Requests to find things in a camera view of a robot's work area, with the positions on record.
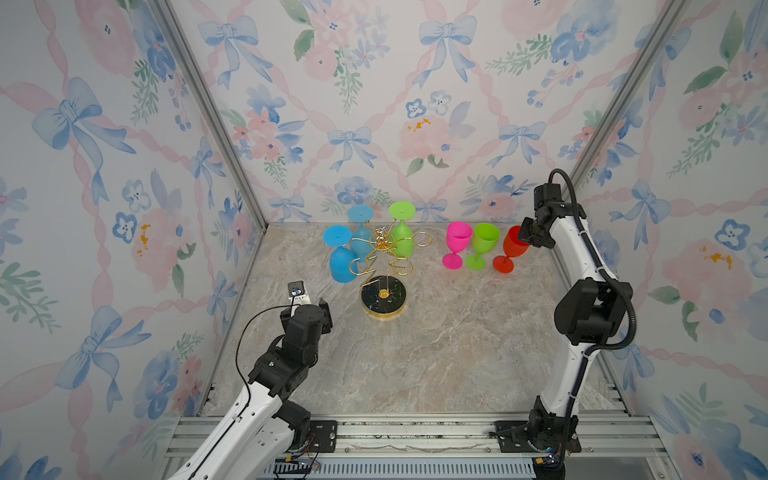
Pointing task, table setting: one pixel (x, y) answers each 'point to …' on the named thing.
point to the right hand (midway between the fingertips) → (532, 236)
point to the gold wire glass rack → (384, 291)
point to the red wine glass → (513, 247)
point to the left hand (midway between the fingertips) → (311, 300)
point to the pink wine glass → (458, 236)
